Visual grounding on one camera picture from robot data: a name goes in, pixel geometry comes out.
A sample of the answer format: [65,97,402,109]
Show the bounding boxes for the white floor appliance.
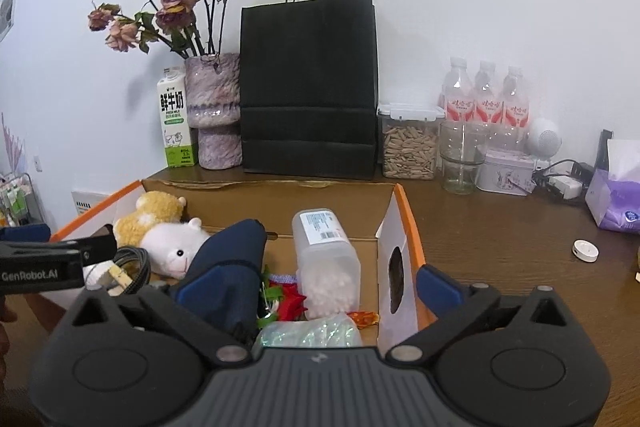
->
[71,190,108,214]

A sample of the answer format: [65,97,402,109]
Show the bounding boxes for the white round speaker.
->
[525,117,562,158]

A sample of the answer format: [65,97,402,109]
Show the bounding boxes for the purple textured vase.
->
[184,53,243,170]

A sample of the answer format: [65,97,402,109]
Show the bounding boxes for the black paper bag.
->
[239,0,379,181]

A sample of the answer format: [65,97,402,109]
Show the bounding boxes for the iridescent plastic wrap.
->
[252,313,363,349]

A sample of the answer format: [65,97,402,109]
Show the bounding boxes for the red fabric flower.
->
[260,264,308,323]

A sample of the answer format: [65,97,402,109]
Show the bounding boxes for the wall poster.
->
[0,0,20,43]

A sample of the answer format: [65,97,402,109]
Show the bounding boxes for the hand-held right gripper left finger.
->
[59,263,249,364]

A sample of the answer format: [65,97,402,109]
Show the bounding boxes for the orange candy wrapper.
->
[348,309,381,327]

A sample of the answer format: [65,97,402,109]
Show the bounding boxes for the clear seed container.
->
[377,102,446,181]

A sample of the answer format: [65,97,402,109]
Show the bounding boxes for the metal storage rack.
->
[0,172,36,228]

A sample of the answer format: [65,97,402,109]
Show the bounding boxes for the purple tissue pack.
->
[585,138,640,234]

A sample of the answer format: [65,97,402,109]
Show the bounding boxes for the yellow and white plush toy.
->
[112,191,213,279]

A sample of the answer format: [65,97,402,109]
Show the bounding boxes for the empty glass jar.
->
[438,121,488,195]

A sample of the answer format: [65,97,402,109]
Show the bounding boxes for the pale tin box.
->
[475,148,538,196]

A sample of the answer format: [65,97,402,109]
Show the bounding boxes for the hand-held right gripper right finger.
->
[390,264,583,364]

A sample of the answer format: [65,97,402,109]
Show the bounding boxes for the small white round lid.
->
[572,239,599,263]

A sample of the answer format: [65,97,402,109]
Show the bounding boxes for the round wooden desk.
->
[0,167,640,358]

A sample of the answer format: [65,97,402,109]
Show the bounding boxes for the navy blue pouch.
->
[170,218,266,343]

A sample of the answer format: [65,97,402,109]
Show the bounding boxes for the red cardboard box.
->
[50,180,438,348]

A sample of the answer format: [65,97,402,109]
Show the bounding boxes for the purple wall decoration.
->
[0,112,26,173]

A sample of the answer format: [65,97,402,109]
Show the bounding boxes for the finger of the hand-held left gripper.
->
[0,223,52,243]
[0,224,118,265]

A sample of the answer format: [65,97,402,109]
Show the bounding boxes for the green and white milk carton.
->
[156,66,197,169]

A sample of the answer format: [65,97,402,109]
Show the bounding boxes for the translucent cotton swab container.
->
[291,208,362,320]

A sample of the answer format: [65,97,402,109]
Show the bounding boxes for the red label water bottle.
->
[440,56,476,125]
[500,66,531,130]
[472,60,503,125]

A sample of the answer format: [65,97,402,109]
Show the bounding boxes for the wooden clothespin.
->
[107,262,133,295]

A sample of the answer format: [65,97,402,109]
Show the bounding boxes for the white charger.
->
[550,174,583,200]

